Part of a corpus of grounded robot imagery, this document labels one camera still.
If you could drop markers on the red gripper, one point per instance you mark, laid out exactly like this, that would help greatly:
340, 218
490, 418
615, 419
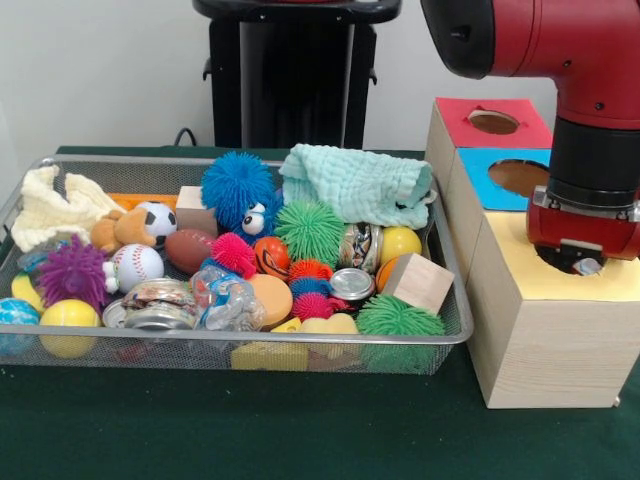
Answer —
575, 232

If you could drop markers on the mint green waffle cloth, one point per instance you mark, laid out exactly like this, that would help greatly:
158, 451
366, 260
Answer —
350, 185

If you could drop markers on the green spiky rubber ball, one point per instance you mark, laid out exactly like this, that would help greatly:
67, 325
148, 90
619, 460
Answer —
310, 232
400, 320

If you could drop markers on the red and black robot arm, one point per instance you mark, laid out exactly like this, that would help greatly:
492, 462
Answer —
575, 50

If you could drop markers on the wooden box with three holes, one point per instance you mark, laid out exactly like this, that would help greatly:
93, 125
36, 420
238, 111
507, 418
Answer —
550, 350

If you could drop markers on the shallow metal mesh bin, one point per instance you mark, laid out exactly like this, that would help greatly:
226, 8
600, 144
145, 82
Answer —
175, 356

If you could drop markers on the plain wooden cube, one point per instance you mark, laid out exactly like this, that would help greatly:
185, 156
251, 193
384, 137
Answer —
417, 282

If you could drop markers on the dark green table cloth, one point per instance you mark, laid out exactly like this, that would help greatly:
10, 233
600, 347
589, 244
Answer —
300, 430

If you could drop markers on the blue spiky toy with eyes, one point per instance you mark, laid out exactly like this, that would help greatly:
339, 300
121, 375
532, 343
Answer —
235, 180

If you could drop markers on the white baseball with red stitching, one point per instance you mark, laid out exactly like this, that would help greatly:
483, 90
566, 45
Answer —
137, 260

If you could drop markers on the purple spiky rubber ball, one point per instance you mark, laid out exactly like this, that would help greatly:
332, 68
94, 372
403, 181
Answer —
70, 272

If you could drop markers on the yellow foam ball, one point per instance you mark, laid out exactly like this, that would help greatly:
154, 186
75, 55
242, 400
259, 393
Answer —
70, 315

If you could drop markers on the cream waffle cloth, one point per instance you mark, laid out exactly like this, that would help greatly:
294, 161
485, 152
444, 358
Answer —
50, 210

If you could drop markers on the light blue patterned ball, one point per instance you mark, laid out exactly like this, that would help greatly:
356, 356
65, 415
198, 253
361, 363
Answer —
17, 312

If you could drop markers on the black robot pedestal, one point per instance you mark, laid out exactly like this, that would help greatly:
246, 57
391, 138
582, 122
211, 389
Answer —
295, 75

